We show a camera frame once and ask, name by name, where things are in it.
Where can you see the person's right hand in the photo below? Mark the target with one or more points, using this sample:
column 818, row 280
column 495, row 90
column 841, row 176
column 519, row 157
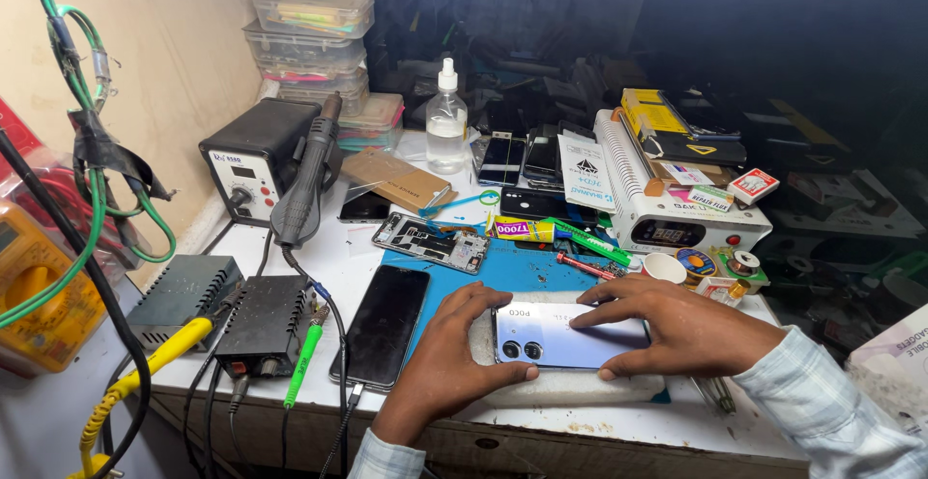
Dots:
column 689, row 327

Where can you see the person's left hand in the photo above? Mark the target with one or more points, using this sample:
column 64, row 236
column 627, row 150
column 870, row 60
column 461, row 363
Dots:
column 442, row 363

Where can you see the light blue smartphone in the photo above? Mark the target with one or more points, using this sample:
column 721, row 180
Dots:
column 573, row 345

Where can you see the small glass bottle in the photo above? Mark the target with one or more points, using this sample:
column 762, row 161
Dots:
column 725, row 292

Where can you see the white paper cup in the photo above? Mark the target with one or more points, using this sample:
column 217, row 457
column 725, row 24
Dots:
column 663, row 269

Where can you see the blue solder wick spool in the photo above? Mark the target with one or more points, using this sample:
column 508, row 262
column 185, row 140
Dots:
column 696, row 263

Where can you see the large black smartphone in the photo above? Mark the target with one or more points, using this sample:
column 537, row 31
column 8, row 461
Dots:
column 381, row 327

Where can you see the metal tweezers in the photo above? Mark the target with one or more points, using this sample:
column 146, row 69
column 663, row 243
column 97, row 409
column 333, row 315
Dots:
column 716, row 394

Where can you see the white screen separator machine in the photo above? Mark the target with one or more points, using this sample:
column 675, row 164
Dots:
column 674, row 225

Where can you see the blue work mat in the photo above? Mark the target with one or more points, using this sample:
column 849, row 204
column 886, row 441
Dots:
column 493, row 265

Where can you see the red pen tool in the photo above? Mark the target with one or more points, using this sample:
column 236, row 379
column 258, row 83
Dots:
column 584, row 265

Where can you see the white foam pad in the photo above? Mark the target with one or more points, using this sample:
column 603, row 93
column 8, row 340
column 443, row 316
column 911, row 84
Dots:
column 565, row 386

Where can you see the white flux box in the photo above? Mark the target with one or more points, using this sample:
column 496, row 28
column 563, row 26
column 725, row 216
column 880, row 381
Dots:
column 710, row 198

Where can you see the green soldering iron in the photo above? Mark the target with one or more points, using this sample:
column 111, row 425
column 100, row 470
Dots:
column 304, row 359

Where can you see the red white small box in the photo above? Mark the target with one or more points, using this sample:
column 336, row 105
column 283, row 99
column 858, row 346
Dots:
column 754, row 186

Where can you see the yellow glue tube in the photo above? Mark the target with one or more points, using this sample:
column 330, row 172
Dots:
column 522, row 229

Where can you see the blue plastic pry tool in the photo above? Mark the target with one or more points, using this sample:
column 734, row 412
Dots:
column 457, row 203

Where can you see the small black phone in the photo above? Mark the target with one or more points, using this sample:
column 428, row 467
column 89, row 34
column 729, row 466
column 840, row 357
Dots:
column 365, row 207

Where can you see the black soldering station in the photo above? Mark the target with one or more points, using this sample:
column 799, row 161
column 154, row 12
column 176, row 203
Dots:
column 265, row 323

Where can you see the white printed packet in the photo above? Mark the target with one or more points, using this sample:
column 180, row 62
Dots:
column 586, row 174

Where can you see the black phone back cover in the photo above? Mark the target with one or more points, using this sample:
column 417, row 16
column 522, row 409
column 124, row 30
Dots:
column 540, row 205

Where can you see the brown cardboard box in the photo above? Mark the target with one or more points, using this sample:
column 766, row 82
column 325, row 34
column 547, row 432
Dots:
column 399, row 178

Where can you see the yellow black box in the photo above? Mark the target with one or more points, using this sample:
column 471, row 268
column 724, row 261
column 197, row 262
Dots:
column 674, row 127

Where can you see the white printed carton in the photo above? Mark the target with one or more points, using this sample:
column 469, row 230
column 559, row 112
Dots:
column 895, row 370

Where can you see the black phone screen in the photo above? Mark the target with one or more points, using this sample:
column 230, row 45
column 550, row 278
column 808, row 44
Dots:
column 502, row 160

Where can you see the grey hot air gun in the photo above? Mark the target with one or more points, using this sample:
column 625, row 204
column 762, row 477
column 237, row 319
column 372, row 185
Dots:
column 308, row 182

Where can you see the dark phone screen stack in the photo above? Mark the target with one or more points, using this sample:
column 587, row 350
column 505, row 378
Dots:
column 541, row 154

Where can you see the clear spray bottle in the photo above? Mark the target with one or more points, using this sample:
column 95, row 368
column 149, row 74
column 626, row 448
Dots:
column 446, row 131

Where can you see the grey power supply box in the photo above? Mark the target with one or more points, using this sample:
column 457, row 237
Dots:
column 181, row 298

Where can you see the black hot air station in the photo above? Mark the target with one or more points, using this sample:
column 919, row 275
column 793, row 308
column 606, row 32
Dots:
column 250, row 153

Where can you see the dark cluttered shelf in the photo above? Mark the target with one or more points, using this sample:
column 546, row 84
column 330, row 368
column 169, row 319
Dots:
column 652, row 29

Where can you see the stack of clear plastic boxes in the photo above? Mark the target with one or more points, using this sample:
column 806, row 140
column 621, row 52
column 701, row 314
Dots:
column 312, row 44

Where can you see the yellow multimeter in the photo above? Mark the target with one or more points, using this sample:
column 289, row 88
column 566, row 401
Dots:
column 36, row 298

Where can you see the opened phone frame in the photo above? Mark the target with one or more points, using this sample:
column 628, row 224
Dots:
column 431, row 242

